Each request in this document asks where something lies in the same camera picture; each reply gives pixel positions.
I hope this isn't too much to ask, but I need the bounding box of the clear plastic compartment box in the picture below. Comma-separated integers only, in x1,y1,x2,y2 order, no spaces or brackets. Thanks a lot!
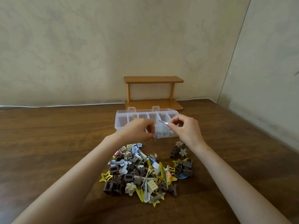
114,105,180,139

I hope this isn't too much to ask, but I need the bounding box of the pile of mixed hair clips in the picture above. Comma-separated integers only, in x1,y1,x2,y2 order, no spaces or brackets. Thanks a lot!
99,142,193,208

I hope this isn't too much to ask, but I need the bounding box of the small wooden shelf rack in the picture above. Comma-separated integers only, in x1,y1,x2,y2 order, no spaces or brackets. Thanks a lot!
123,76,184,111

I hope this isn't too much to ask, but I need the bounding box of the person's left forearm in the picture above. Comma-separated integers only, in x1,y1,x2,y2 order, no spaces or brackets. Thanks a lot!
12,135,124,224

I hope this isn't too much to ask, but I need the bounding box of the person's right hand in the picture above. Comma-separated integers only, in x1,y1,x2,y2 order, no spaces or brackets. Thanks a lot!
166,114,207,153

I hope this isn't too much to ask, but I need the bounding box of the person's left hand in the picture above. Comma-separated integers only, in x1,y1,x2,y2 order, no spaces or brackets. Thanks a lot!
114,118,156,144

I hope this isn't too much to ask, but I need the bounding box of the person's right forearm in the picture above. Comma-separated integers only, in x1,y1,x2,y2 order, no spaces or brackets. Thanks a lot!
191,143,291,224

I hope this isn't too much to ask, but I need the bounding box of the white cable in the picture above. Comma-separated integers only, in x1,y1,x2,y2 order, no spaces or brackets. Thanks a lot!
0,97,216,108

